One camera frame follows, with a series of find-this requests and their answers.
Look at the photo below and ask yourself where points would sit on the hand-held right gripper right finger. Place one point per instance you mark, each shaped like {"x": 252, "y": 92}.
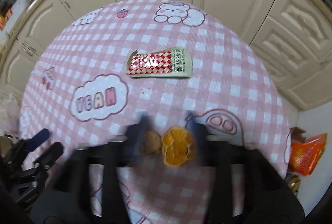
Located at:
{"x": 190, "y": 124}

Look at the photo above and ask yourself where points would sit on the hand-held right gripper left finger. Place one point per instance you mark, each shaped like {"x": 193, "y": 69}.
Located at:
{"x": 144, "y": 125}

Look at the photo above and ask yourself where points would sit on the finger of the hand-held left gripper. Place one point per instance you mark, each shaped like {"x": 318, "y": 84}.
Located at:
{"x": 39, "y": 139}
{"x": 50, "y": 152}

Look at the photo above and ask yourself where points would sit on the brown walnut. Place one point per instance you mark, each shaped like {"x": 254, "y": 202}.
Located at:
{"x": 151, "y": 142}

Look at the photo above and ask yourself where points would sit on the orange peel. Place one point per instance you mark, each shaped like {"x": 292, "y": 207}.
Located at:
{"x": 177, "y": 147}

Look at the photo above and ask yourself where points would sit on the pink checked tablecloth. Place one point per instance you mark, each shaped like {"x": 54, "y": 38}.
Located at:
{"x": 220, "y": 78}

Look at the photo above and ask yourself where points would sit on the red checked snack wrapper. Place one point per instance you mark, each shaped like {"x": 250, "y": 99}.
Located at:
{"x": 155, "y": 63}

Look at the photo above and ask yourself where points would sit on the cardboard box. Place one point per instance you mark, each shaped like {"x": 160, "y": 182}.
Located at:
{"x": 297, "y": 133}

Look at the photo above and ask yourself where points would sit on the dark snack packets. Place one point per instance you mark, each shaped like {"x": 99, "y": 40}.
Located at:
{"x": 294, "y": 182}

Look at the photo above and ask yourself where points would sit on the orange snack bag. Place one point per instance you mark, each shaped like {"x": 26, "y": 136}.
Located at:
{"x": 307, "y": 156}

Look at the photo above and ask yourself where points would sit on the small orange box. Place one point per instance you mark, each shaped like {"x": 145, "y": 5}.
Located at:
{"x": 4, "y": 20}

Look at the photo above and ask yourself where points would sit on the beige kitchen countertop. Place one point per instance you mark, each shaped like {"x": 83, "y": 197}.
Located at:
{"x": 31, "y": 10}

